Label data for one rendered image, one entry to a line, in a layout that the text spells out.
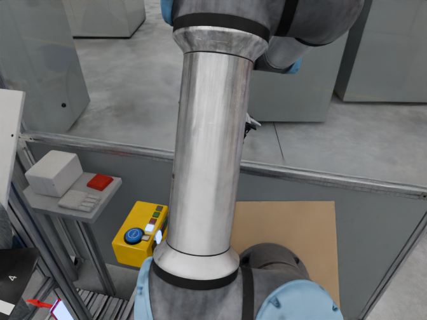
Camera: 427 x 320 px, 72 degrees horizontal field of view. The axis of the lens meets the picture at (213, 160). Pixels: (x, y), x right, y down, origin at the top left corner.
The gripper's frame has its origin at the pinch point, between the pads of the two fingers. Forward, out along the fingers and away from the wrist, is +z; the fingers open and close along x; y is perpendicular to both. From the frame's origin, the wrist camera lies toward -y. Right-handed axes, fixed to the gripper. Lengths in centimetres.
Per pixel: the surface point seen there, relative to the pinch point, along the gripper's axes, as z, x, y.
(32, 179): -43, 75, -36
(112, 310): -32, 140, 24
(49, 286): -20, 105, -13
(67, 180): -47, 73, -24
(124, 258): -2.0, 45.0, -1.7
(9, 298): 16.2, 39.8, -22.5
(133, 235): -4.3, 37.4, -2.7
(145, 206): -15.6, 37.7, -1.1
